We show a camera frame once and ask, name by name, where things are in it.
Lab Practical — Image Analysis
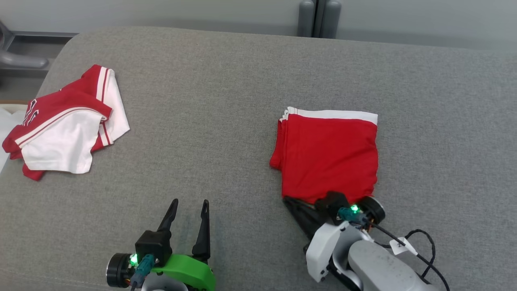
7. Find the red white lettered jersey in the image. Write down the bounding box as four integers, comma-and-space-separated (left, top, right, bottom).
2, 64, 131, 181

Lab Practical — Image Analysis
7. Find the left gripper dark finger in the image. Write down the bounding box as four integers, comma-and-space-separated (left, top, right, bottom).
157, 198, 179, 235
191, 199, 211, 263

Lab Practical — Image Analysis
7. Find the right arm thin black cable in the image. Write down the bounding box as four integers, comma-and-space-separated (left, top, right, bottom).
366, 223, 451, 291

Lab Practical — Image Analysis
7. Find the grey round tube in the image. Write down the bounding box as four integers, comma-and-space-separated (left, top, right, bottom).
0, 51, 50, 70

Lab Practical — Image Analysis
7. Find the grey metal frame bar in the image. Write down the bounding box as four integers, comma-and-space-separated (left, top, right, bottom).
0, 20, 78, 79

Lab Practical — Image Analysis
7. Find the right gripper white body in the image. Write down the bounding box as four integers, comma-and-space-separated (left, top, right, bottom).
305, 196, 387, 291

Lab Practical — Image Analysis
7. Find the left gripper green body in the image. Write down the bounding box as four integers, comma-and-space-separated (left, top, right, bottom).
106, 252, 217, 291

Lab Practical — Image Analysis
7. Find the grey cylindrical post cap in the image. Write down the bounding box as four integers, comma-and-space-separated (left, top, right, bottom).
298, 0, 316, 38

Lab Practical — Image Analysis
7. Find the small white cable tag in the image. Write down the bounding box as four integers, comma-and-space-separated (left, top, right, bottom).
389, 237, 417, 256

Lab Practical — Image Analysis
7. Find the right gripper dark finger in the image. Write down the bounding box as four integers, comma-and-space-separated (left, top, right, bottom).
283, 196, 324, 241

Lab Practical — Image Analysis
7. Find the grey partition post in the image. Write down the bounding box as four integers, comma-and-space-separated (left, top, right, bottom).
321, 0, 342, 40

